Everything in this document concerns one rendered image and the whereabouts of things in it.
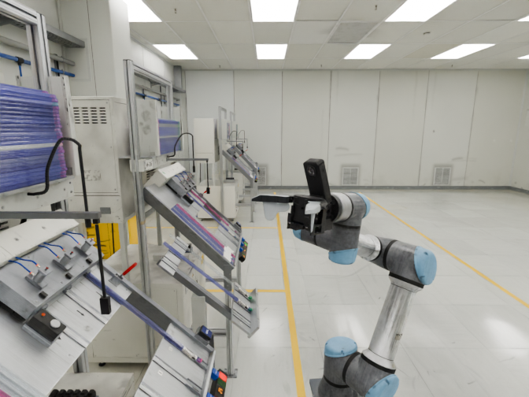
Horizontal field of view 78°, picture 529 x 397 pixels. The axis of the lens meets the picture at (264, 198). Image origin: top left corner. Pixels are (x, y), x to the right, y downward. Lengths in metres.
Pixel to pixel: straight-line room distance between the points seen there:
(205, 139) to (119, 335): 3.72
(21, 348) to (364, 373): 0.97
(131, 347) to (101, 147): 1.27
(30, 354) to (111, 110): 1.37
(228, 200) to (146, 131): 3.64
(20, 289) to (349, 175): 8.27
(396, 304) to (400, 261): 0.14
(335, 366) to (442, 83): 8.75
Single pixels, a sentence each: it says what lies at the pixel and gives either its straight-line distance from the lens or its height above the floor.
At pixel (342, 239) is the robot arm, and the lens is 0.89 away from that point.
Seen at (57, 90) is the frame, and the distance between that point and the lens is 1.31.
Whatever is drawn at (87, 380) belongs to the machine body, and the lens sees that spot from 1.55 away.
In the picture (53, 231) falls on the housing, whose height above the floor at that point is 1.24.
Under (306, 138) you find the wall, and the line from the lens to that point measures 8.56.
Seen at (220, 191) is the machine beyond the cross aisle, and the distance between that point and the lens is 5.51.
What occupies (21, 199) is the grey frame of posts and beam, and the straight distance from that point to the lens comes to 1.13.
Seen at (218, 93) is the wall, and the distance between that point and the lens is 8.62.
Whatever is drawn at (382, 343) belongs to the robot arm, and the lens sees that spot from 1.24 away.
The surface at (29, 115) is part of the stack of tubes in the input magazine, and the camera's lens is 1.13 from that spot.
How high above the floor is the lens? 1.54
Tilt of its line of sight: 12 degrees down
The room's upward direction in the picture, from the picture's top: straight up
